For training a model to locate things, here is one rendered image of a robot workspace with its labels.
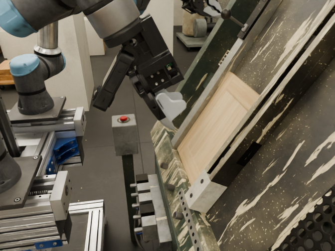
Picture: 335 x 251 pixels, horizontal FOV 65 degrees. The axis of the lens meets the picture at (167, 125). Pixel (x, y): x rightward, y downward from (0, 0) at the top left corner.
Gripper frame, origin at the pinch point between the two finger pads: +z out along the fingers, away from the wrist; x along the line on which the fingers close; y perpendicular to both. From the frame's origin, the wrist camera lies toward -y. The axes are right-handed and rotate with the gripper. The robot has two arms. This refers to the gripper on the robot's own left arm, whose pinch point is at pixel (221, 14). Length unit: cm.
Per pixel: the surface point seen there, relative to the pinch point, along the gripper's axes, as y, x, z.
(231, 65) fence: -4.5, 16.4, 10.9
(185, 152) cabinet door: 2, 56, 11
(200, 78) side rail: 22.8, 21.4, 14.2
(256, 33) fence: -9.5, 2.8, 12.0
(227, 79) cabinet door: -5.2, 22.1, 11.4
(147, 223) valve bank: -9, 85, 3
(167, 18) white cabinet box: 347, -102, 70
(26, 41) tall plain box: 243, 35, -92
